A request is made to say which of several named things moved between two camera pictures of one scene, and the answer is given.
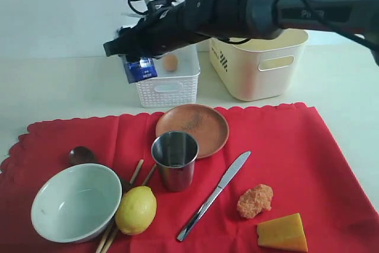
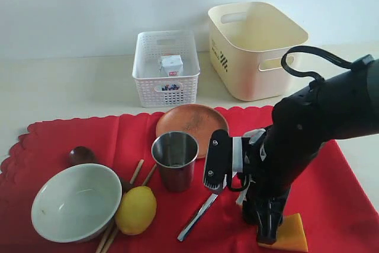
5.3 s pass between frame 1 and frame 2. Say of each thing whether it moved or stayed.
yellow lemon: stayed
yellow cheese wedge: stayed
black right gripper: moved
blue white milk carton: moved
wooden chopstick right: stayed
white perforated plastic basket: stayed
